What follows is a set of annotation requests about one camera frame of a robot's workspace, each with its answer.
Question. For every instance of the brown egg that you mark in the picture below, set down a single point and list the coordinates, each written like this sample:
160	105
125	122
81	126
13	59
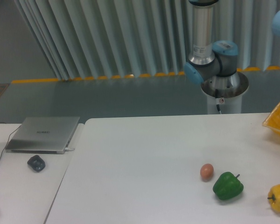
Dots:
206	172

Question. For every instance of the silver closed laptop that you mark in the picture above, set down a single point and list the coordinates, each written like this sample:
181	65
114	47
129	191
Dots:
43	135

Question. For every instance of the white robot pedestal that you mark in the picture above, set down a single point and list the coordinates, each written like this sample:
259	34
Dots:
224	94

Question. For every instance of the green bell pepper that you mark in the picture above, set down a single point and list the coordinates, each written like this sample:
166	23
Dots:
228	186

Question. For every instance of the white folding partition screen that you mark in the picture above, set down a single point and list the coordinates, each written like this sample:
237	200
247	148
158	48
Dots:
120	38

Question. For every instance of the yellow bell pepper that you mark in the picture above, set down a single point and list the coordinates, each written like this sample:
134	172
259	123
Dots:
274	198

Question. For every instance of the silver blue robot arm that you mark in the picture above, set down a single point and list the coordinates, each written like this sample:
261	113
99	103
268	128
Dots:
208	51

